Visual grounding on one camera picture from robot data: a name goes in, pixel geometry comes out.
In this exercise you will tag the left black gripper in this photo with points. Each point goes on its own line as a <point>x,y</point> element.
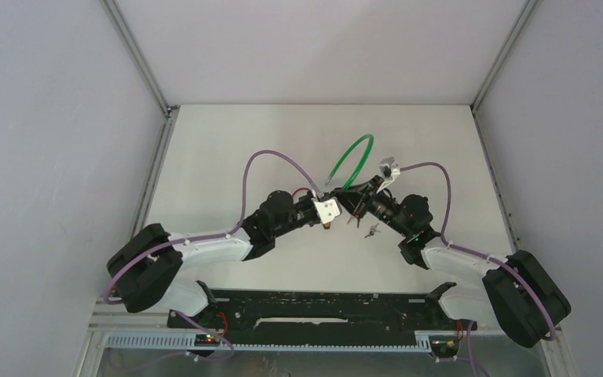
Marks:
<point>308,198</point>

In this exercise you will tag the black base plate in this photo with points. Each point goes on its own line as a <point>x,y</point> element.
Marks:
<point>324,318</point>

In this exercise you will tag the silver keys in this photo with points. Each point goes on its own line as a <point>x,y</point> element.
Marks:
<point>373,230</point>

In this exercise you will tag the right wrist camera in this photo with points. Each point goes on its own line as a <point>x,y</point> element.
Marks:
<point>390,171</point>

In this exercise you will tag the red cable lock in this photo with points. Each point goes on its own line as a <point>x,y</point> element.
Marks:
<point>301,193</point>

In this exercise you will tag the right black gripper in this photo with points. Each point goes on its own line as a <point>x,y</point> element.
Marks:
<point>359,203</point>

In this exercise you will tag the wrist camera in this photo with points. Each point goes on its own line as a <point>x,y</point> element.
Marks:
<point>327,210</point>
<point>390,171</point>

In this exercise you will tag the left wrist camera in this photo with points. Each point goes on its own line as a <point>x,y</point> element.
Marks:
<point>327,210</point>

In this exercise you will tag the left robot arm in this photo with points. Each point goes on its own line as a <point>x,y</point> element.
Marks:
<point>144,271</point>

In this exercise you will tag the grey cable duct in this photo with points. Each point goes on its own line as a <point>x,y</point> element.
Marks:
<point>200,341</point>

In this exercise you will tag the black key bunch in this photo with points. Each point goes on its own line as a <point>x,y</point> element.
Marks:
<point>355,220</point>

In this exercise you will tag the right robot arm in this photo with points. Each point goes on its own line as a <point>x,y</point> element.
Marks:
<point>510,292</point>

